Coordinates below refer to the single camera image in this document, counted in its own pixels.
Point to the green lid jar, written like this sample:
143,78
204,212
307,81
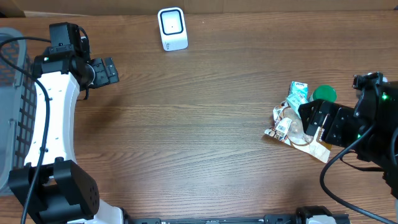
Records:
324,92

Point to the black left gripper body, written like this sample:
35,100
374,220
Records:
101,76

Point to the white barcode scanner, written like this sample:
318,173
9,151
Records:
172,28

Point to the teal snack packet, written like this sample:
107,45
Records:
295,100

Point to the teal tissue pack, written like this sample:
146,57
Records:
299,88

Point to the brown Pantree snack bag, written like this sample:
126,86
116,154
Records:
288,128

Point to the dark grey plastic basket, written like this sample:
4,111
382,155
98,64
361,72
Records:
18,104

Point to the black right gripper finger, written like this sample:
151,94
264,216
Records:
311,128
311,112

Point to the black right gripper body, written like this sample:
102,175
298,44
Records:
337,132

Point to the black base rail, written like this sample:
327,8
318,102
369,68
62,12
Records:
302,215

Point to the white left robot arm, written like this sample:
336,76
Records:
51,186

